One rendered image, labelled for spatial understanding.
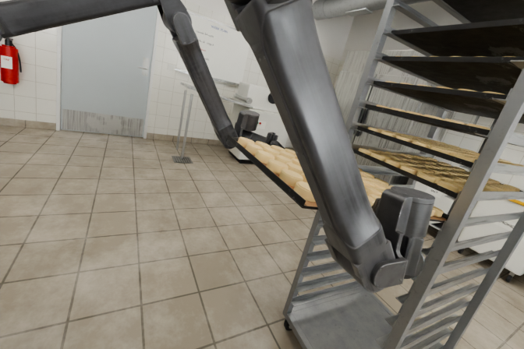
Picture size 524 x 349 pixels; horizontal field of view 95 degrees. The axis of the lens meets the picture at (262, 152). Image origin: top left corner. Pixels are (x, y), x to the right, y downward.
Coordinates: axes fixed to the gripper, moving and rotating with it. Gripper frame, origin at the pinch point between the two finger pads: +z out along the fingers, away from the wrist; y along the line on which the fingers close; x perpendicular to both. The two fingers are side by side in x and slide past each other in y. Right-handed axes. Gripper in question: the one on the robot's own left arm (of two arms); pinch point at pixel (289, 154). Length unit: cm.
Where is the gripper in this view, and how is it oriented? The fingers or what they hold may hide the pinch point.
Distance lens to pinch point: 85.2
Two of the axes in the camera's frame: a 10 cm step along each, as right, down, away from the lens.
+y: -3.1, 9.3, 2.1
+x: -2.9, 1.2, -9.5
